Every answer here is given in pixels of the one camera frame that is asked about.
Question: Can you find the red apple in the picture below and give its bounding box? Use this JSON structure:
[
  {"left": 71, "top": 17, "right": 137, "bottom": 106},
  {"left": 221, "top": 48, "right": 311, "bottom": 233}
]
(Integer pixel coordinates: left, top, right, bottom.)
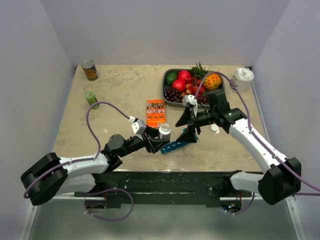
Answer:
[
  {"left": 172, "top": 79, "right": 187, "bottom": 93},
  {"left": 177, "top": 70, "right": 192, "bottom": 81}
]

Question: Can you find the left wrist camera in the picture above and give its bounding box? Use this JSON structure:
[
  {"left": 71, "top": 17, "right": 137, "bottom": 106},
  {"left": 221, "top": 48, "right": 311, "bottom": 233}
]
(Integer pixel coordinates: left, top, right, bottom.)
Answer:
[{"left": 128, "top": 116, "right": 147, "bottom": 135}]

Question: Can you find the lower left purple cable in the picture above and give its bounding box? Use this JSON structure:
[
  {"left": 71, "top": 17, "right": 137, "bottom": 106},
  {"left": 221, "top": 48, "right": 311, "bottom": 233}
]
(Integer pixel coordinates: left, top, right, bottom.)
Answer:
[{"left": 84, "top": 186, "right": 135, "bottom": 222}]

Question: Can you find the red cherries pile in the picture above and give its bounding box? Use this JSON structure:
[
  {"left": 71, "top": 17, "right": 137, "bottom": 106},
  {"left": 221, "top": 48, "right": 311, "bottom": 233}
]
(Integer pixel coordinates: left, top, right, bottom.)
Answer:
[{"left": 180, "top": 77, "right": 202, "bottom": 97}]

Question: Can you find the green lime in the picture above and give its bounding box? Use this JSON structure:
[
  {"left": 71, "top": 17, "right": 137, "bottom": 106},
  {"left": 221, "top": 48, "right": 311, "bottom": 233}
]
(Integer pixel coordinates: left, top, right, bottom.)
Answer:
[{"left": 165, "top": 72, "right": 178, "bottom": 86}]

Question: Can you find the tin can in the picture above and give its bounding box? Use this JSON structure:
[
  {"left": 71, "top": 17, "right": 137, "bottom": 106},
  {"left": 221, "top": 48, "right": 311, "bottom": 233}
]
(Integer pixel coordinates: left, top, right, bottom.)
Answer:
[{"left": 81, "top": 59, "right": 99, "bottom": 81}]

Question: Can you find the red apple top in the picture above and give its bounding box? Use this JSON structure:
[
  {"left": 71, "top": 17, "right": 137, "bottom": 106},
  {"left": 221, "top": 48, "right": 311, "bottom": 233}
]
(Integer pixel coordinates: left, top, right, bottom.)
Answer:
[{"left": 177, "top": 70, "right": 192, "bottom": 81}]

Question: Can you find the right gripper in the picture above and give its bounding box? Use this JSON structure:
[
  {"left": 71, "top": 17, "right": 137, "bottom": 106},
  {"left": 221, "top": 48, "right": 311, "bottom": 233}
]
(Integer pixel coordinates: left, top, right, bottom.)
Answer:
[{"left": 175, "top": 105, "right": 218, "bottom": 143}]

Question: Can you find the black base frame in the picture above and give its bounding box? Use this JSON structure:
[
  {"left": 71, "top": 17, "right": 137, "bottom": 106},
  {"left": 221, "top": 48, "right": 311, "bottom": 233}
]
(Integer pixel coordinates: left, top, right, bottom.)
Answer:
[{"left": 75, "top": 171, "right": 252, "bottom": 208}]

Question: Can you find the white bottle cap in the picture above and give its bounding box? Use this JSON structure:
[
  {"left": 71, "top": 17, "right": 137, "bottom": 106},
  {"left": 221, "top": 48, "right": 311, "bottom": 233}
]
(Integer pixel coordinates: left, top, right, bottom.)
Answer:
[{"left": 210, "top": 124, "right": 219, "bottom": 133}]

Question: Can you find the green bottle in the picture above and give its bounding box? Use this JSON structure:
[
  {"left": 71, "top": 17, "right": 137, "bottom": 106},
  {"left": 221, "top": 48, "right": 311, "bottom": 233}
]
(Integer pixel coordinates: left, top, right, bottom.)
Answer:
[{"left": 85, "top": 91, "right": 98, "bottom": 106}]

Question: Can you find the dark grape bunch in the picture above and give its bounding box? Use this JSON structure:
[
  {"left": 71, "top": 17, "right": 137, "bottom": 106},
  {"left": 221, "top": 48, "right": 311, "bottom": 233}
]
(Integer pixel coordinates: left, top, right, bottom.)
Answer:
[{"left": 164, "top": 87, "right": 209, "bottom": 105}]

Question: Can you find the teal weekly pill organizer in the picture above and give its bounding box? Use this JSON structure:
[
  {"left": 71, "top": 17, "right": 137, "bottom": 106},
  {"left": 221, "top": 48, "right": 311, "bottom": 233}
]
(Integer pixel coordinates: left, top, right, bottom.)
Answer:
[{"left": 160, "top": 141, "right": 191, "bottom": 155}]

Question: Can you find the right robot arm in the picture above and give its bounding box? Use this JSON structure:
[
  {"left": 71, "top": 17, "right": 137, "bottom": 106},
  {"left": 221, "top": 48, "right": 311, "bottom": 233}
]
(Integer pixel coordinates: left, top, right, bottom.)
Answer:
[{"left": 175, "top": 90, "right": 302, "bottom": 205}]

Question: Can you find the grey fruit tray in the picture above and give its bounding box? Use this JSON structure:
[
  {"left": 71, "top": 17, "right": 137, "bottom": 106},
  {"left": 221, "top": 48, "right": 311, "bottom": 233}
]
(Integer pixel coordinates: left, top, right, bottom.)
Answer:
[{"left": 162, "top": 68, "right": 211, "bottom": 109}]

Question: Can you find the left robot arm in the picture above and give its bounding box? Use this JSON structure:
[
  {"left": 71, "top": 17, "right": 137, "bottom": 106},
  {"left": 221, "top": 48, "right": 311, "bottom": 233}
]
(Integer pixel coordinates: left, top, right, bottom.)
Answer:
[{"left": 20, "top": 124, "right": 171, "bottom": 206}]

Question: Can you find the red apple bottom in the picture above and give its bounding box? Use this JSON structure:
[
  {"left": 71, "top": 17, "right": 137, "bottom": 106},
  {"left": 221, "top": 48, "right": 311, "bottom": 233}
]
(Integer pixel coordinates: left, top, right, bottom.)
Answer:
[{"left": 172, "top": 79, "right": 187, "bottom": 93}]

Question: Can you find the orange razor box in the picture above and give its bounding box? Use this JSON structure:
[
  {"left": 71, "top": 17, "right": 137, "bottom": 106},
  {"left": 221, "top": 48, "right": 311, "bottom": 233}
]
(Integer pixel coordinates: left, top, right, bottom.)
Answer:
[{"left": 146, "top": 99, "right": 166, "bottom": 128}]

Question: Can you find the toy pineapple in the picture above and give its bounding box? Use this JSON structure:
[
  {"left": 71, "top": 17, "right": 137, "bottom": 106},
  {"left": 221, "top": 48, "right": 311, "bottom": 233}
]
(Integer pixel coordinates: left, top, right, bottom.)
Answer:
[{"left": 191, "top": 61, "right": 222, "bottom": 91}]

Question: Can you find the white pill bottle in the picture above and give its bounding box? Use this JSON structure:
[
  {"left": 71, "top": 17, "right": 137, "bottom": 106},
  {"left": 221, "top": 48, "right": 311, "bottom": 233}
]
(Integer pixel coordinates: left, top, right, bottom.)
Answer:
[{"left": 158, "top": 123, "right": 172, "bottom": 140}]

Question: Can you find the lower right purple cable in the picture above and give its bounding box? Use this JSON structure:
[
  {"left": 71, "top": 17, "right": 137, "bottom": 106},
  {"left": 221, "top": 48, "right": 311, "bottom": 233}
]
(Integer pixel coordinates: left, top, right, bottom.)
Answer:
[{"left": 223, "top": 192, "right": 256, "bottom": 216}]

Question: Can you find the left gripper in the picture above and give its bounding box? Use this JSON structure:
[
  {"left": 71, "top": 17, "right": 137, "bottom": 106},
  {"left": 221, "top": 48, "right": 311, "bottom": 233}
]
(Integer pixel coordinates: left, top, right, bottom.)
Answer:
[{"left": 118, "top": 124, "right": 170, "bottom": 158}]

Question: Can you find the purple cable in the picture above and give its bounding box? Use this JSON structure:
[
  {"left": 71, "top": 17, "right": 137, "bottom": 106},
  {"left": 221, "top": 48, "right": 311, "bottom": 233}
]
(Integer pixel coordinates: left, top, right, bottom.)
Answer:
[
  {"left": 84, "top": 186, "right": 135, "bottom": 222},
  {"left": 194, "top": 71, "right": 320, "bottom": 196},
  {"left": 223, "top": 192, "right": 256, "bottom": 216},
  {"left": 23, "top": 101, "right": 132, "bottom": 200}
]

